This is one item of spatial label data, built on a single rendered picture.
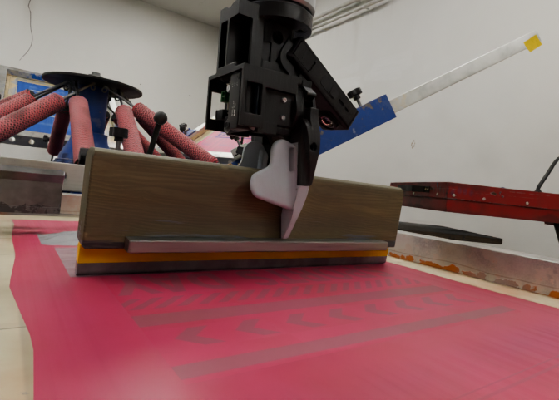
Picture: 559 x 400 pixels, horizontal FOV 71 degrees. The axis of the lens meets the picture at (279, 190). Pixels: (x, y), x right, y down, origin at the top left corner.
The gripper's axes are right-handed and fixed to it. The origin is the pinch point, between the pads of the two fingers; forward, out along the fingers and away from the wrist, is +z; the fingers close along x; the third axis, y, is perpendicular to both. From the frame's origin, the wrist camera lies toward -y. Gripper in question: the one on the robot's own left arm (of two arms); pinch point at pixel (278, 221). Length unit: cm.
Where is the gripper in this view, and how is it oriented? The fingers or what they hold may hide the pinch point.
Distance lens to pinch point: 39.9
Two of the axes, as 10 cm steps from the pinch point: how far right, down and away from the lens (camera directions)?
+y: -8.1, -0.5, -5.8
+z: -0.8, 10.0, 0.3
